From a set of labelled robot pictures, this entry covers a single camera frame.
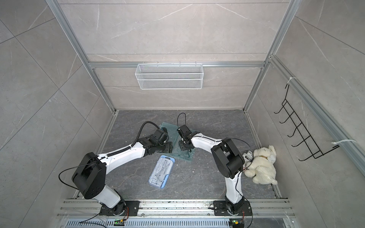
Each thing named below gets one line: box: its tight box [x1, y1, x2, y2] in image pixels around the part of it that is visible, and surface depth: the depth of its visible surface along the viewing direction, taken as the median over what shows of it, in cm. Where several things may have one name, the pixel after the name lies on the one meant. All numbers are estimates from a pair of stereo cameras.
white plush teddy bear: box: [243, 144, 278, 185], surface depth 81 cm
